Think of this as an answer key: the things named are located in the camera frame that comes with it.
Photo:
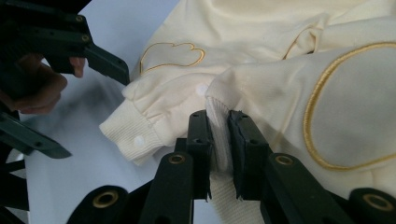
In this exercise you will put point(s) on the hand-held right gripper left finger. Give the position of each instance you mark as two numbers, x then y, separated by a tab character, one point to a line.
199	149

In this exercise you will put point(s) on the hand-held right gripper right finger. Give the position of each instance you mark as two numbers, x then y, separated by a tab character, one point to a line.
249	155

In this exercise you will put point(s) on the cream children's garment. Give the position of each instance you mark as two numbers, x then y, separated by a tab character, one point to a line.
264	90

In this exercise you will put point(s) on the dark frame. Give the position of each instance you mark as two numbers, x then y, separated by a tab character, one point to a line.
12	189

